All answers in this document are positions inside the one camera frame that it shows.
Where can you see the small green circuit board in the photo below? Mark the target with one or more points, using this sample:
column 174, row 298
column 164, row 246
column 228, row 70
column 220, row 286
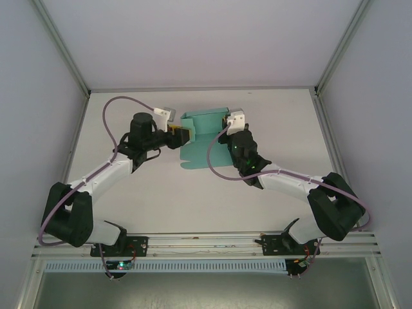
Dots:
column 303, row 263

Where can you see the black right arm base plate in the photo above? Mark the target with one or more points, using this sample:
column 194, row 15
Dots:
column 270, row 246

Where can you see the aluminium left frame post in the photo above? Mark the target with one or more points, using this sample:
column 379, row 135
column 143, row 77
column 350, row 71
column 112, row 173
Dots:
column 61, row 45

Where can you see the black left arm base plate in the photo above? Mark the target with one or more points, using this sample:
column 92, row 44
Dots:
column 141, row 246

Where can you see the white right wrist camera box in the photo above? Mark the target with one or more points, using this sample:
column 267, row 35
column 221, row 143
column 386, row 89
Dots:
column 237, row 119

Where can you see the teal paper box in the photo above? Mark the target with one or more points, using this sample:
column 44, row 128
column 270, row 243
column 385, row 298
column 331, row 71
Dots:
column 206, row 124

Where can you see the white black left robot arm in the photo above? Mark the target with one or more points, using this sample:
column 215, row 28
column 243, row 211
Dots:
column 103, row 177

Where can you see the aluminium frame post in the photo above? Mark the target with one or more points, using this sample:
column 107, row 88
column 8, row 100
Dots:
column 61, row 45
column 344, row 42

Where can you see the aluminium right table side rail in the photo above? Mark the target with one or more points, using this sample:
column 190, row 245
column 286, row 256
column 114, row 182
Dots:
column 331, row 135

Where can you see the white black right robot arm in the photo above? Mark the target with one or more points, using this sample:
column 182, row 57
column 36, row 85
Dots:
column 289, row 186

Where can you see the circuit board with green light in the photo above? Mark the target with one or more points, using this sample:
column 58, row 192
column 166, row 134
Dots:
column 120, row 266

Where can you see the aluminium table side rail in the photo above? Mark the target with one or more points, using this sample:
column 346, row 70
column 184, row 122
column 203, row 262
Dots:
column 331, row 135
column 74, row 128

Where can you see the aluminium mounting rail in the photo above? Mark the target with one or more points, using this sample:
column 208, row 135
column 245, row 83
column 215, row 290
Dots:
column 206, row 249

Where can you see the aluminium left table side rail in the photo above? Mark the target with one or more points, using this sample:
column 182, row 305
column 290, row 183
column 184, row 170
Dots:
column 74, row 128

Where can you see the aluminium right frame post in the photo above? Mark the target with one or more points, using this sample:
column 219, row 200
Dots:
column 344, row 42

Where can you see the aluminium frame leg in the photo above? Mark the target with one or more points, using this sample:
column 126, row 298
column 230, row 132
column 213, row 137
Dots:
column 383, row 286
column 29, row 286

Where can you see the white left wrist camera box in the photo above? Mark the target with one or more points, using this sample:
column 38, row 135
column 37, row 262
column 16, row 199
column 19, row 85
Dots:
column 164, row 112

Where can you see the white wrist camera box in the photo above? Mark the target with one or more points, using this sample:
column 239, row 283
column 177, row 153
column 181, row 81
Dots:
column 237, row 119
column 164, row 112

